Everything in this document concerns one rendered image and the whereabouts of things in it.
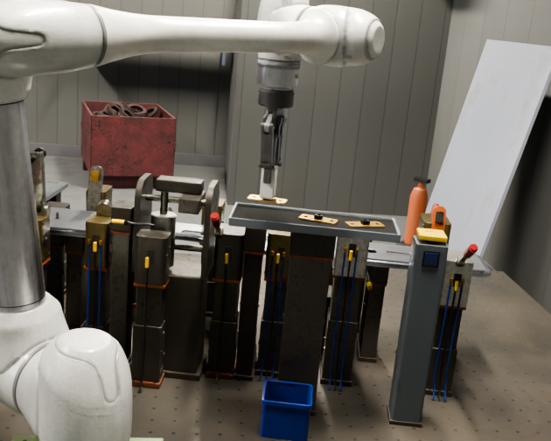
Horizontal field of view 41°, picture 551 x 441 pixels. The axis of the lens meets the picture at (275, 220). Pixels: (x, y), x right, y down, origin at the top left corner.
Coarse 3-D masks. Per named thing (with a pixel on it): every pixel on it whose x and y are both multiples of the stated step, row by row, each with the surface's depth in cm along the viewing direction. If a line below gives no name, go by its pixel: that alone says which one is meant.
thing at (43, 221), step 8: (40, 216) 185; (48, 216) 186; (40, 224) 182; (48, 224) 187; (40, 232) 182; (48, 232) 187; (40, 240) 183; (48, 240) 188; (48, 248) 189; (48, 256) 189
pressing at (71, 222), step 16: (64, 208) 212; (64, 224) 197; (80, 224) 198; (176, 224) 206; (192, 224) 208; (192, 240) 197; (368, 256) 194; (384, 256) 195; (400, 256) 196; (480, 256) 204; (480, 272) 189
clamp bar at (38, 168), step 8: (32, 152) 180; (40, 152) 180; (32, 160) 178; (40, 160) 180; (32, 168) 181; (40, 168) 181; (32, 176) 182; (40, 176) 182; (40, 184) 183; (40, 192) 184; (40, 200) 184
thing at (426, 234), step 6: (420, 228) 164; (426, 228) 165; (420, 234) 160; (426, 234) 160; (432, 234) 160; (438, 234) 161; (444, 234) 161; (426, 240) 160; (432, 240) 159; (438, 240) 159; (444, 240) 159
